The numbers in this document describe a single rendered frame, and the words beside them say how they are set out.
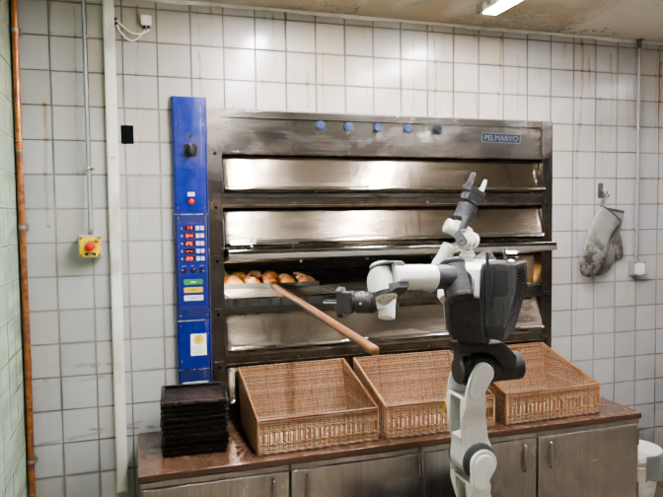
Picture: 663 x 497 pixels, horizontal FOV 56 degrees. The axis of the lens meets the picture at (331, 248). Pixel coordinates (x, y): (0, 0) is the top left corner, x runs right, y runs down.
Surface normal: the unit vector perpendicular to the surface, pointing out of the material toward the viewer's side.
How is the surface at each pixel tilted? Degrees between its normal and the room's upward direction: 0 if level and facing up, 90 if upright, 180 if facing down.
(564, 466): 90
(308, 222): 70
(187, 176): 90
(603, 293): 90
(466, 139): 92
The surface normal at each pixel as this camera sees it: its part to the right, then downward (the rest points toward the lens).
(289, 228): 0.29, -0.29
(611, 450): 0.29, 0.06
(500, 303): -0.49, 0.06
